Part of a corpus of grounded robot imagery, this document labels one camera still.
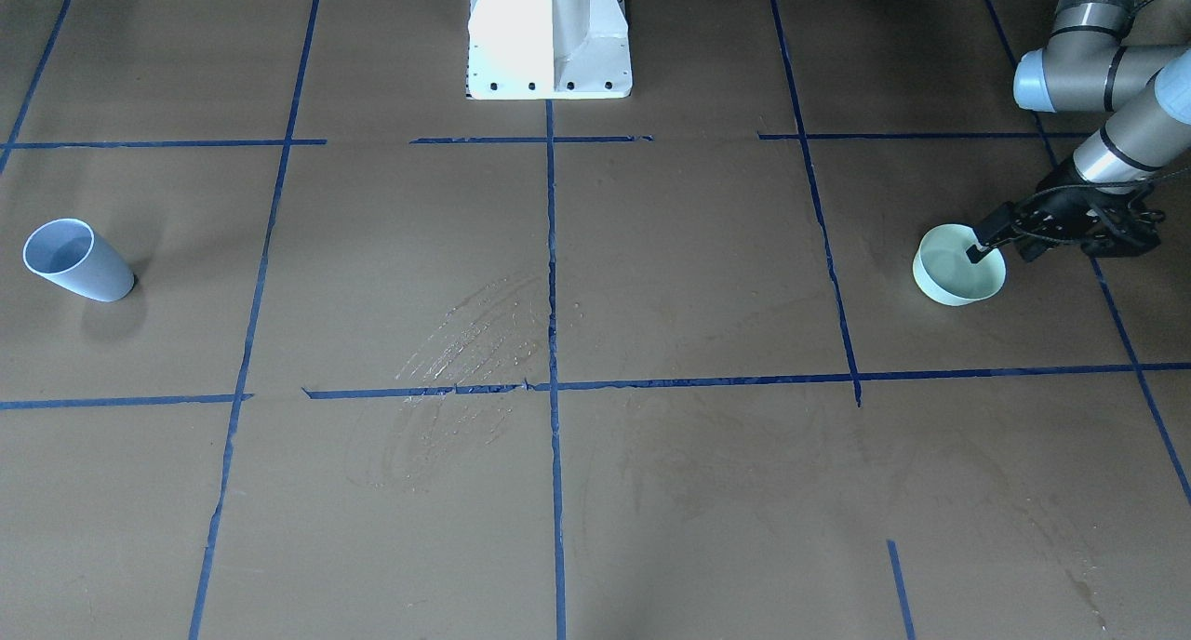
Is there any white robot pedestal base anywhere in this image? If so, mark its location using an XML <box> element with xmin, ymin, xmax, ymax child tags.
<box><xmin>464</xmin><ymin>0</ymin><xmax>634</xmax><ymax>100</ymax></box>

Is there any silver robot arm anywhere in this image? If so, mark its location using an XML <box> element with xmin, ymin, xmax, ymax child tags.
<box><xmin>966</xmin><ymin>0</ymin><xmax>1190</xmax><ymax>265</ymax></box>

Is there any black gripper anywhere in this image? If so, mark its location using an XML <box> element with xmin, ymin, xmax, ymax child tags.
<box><xmin>966</xmin><ymin>185</ymin><xmax>1164</xmax><ymax>265</ymax></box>

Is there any blue plastic cup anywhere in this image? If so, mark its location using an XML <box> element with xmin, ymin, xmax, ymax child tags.
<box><xmin>21</xmin><ymin>218</ymin><xmax>135</xmax><ymax>302</ymax></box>

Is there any mint green bowl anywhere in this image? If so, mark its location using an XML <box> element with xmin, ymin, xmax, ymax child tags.
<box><xmin>912</xmin><ymin>224</ymin><xmax>1008</xmax><ymax>306</ymax></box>

